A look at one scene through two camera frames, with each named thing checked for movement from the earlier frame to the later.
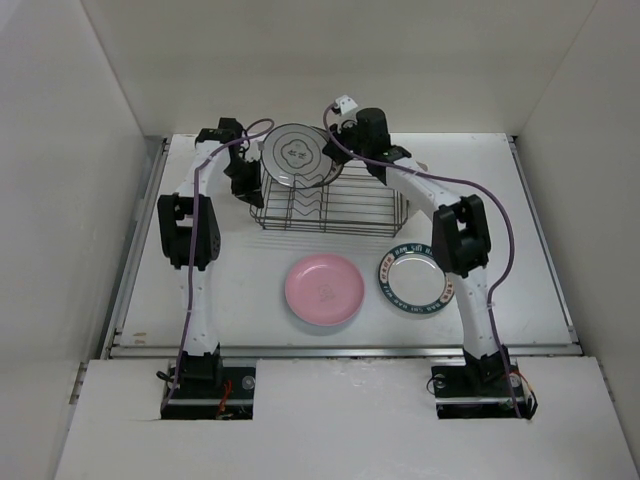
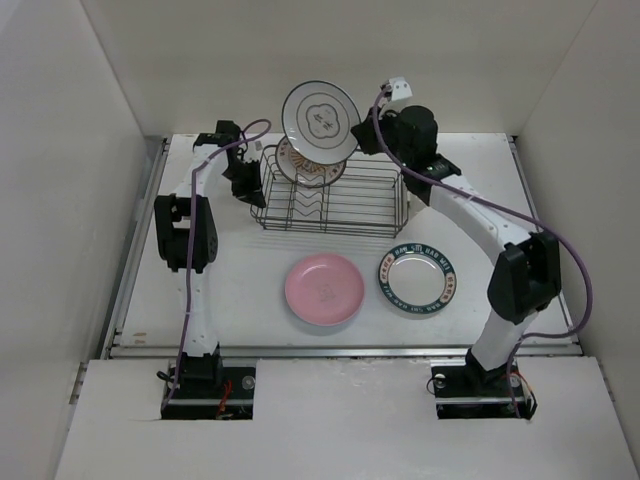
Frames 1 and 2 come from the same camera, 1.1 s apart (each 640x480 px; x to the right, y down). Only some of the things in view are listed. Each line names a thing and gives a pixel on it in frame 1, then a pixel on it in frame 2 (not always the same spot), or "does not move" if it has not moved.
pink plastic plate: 324,289 does not move
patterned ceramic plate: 409,281 does not move
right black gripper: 332,151 to 364,132
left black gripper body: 245,178 does not move
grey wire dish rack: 352,203 does not move
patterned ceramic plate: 292,156 to 317,118
